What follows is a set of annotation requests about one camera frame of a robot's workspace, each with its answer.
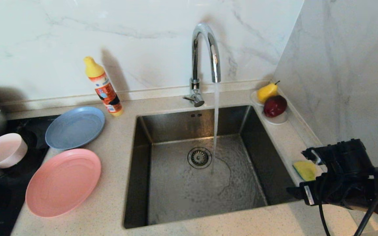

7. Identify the dark red apple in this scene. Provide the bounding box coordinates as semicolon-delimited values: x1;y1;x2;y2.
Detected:
263;95;288;118

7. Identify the stainless steel sink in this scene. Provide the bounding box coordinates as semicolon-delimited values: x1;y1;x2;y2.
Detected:
123;104;304;229

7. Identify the round metal sink strainer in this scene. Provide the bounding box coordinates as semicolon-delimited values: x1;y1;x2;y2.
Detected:
187;147;212;169

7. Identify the yellow green sponge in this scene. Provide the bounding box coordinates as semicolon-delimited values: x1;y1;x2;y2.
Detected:
292;161;318;182

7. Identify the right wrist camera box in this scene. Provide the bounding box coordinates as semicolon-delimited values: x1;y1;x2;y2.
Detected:
302;147;327;165

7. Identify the pink plate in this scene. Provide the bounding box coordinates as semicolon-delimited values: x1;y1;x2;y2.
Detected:
25;148;102;218

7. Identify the blue grey plate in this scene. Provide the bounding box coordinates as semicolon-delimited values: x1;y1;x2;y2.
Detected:
45;106;106;150

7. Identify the chrome gooseneck faucet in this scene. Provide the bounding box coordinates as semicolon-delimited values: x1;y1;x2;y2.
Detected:
182;23;221;108

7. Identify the pink bowl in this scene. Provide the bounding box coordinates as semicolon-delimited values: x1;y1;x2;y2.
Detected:
0;133;28;169

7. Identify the yellow orange dish soap bottle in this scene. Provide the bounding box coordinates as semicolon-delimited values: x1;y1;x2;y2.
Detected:
84;56;124;117

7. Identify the small white fruit dish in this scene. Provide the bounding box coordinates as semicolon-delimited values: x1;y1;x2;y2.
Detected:
250;90;288;125

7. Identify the black induction cooktop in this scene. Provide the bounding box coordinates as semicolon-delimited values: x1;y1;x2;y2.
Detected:
0;114;61;236

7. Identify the yellow pear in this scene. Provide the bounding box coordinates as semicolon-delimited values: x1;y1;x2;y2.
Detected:
257;81;280;104

